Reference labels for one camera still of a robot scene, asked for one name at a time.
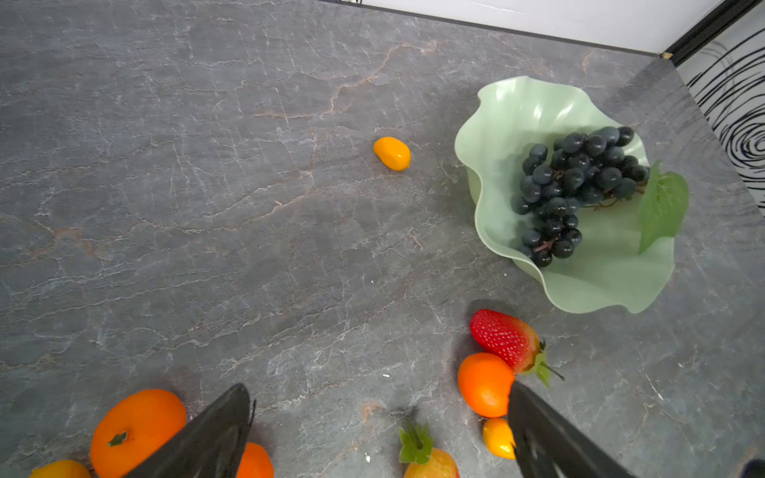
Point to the red strawberry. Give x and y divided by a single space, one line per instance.
421 457
514 341

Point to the small orange beside strawberry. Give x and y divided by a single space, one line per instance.
485 382

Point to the small orange far left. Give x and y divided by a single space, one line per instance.
134 429

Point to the dark fake grape bunch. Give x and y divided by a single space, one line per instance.
592 171

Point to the green wavy fruit bowl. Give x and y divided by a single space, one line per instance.
607 269

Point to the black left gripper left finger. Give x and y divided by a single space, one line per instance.
211 445

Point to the yellow kumquat near bowl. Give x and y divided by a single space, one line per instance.
393 153

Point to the yellow kumquat right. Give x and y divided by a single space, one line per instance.
498 438

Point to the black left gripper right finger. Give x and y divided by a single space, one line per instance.
548 445

